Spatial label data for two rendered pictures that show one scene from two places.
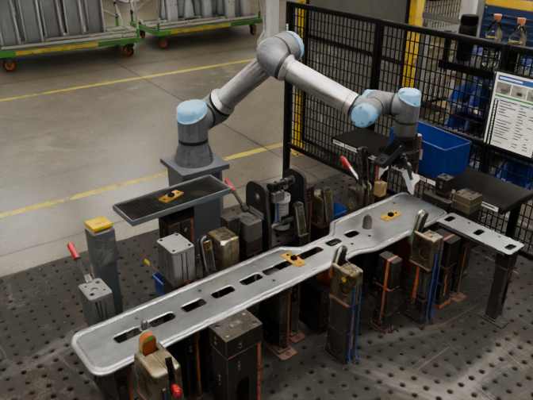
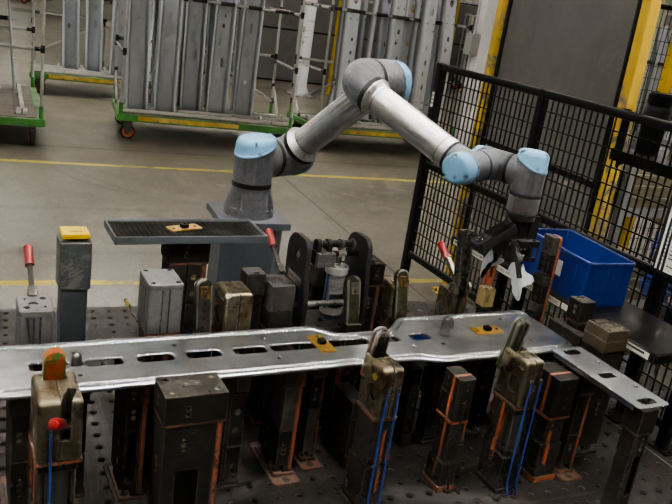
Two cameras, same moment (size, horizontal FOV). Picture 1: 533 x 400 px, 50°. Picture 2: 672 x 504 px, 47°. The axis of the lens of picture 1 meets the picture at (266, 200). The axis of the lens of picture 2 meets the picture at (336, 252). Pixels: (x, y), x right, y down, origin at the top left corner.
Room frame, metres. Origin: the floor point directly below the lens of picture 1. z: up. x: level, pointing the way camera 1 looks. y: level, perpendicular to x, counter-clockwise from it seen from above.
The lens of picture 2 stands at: (-0.01, -0.37, 1.74)
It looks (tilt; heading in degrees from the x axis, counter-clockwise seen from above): 18 degrees down; 10
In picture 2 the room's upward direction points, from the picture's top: 9 degrees clockwise
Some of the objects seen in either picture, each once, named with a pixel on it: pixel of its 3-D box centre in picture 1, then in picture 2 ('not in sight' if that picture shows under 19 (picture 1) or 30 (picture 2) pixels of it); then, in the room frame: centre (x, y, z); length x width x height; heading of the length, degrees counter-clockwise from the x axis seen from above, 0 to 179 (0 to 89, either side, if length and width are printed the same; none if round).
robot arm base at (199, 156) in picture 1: (193, 148); (250, 196); (2.10, 0.29, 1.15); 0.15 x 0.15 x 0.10
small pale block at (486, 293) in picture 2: (376, 224); (474, 348); (1.98, -0.44, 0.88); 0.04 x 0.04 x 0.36; 39
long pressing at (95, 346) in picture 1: (290, 263); (314, 347); (1.53, -0.08, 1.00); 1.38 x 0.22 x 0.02; 129
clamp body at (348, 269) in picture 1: (343, 311); (372, 431); (1.45, -0.24, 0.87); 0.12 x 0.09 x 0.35; 39
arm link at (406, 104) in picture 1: (407, 105); (528, 173); (1.86, -0.47, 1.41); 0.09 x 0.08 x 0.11; 62
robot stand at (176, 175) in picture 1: (197, 205); (241, 275); (2.10, 0.29, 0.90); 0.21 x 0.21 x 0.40; 34
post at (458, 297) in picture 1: (455, 261); (572, 418); (1.78, -0.70, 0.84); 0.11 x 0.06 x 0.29; 39
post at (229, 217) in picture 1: (231, 266); (245, 344); (1.65, 0.12, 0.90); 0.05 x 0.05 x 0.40; 39
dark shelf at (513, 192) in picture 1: (422, 164); (563, 288); (2.26, -0.67, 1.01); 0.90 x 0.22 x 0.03; 39
